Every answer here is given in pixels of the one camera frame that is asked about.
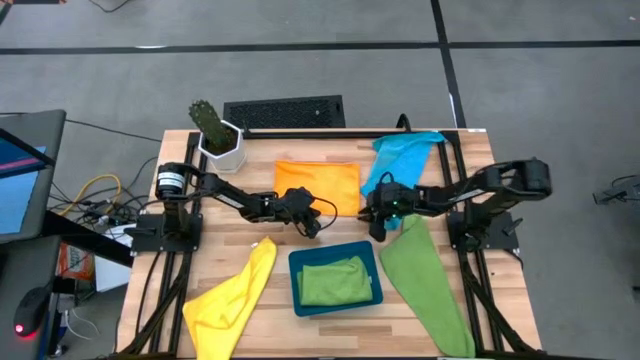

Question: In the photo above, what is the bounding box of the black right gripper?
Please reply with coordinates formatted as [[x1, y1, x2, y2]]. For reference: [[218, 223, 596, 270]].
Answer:
[[356, 180, 419, 244]]

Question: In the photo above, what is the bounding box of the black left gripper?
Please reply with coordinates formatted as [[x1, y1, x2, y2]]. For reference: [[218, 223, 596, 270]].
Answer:
[[272, 187, 324, 240]]

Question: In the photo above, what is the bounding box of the teal plastic bin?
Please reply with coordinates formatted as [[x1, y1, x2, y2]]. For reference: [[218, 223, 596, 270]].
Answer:
[[288, 240, 385, 318]]

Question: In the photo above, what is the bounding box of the orange microfiber towel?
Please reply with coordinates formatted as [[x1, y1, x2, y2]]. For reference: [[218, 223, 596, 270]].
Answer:
[[273, 159, 362, 217]]

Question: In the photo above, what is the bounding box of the green microfiber towel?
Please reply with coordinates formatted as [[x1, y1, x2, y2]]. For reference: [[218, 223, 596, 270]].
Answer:
[[297, 255, 374, 307], [379, 214, 476, 359]]

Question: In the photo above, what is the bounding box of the blue microfiber towel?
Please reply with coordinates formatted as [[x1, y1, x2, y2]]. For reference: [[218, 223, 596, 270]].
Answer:
[[360, 131, 447, 232]]

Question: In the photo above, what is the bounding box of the yellow microfiber towel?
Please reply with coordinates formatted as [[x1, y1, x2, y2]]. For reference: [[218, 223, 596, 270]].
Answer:
[[182, 236, 278, 360]]

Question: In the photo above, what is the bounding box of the white hexagonal plant pot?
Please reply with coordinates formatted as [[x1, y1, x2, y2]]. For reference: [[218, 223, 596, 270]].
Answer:
[[197, 119, 248, 174]]

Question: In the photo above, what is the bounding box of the black keyboard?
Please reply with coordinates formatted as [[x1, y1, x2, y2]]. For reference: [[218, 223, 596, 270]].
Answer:
[[223, 94, 347, 130]]

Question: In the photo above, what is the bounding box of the orange printed bag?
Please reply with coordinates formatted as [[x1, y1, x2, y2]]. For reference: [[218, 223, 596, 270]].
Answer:
[[57, 243, 96, 281]]

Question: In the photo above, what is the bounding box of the computer monitor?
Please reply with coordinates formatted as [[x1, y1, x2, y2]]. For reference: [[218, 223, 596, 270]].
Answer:
[[0, 109, 67, 245]]

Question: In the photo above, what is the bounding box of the black computer mouse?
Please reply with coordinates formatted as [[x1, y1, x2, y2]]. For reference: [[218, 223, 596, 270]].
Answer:
[[13, 285, 51, 339]]

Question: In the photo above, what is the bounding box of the black desk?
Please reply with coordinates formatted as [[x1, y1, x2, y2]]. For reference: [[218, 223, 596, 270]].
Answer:
[[0, 234, 64, 360]]

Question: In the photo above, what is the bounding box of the black aluminium table frame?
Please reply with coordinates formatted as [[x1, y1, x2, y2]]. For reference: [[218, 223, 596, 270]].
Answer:
[[117, 128, 546, 360]]

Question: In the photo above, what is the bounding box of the yellow cable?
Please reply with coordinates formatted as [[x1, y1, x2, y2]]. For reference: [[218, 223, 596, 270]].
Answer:
[[58, 173, 123, 217]]

